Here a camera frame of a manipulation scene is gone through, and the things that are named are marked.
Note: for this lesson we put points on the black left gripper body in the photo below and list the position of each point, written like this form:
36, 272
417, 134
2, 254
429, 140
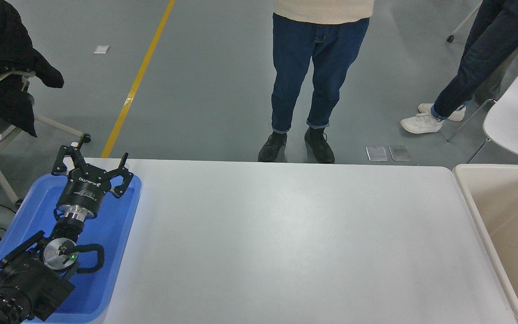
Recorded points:
81, 189

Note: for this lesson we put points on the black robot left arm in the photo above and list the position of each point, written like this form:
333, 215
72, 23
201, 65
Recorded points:
29, 279

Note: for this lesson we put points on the large pale plastic bin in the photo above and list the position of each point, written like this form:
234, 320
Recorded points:
511, 216

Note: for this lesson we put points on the blue plastic tray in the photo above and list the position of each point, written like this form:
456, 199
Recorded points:
110, 234

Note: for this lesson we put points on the white paper sheet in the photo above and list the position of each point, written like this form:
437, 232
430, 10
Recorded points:
101, 49

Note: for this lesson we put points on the clear plastic floor plate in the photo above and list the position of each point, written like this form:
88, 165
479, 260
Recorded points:
377, 153
399, 153

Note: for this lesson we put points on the white rolling stand base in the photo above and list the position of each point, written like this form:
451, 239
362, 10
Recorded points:
463, 22

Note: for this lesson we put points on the white frame chair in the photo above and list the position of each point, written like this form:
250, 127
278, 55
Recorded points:
59, 126

